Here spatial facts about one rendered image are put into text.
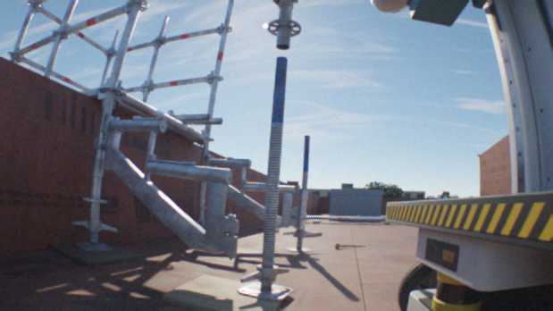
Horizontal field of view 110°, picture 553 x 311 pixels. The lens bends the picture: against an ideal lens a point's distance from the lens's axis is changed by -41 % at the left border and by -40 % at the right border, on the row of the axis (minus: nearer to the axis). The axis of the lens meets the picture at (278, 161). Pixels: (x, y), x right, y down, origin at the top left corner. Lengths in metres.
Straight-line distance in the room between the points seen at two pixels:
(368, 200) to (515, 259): 6.43
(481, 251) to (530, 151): 0.41
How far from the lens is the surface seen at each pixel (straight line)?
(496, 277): 0.40
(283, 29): 1.05
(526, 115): 0.77
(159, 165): 1.06
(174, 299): 0.81
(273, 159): 0.89
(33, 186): 1.27
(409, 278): 0.73
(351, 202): 6.76
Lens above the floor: 0.31
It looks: 8 degrees up
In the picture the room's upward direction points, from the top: 4 degrees clockwise
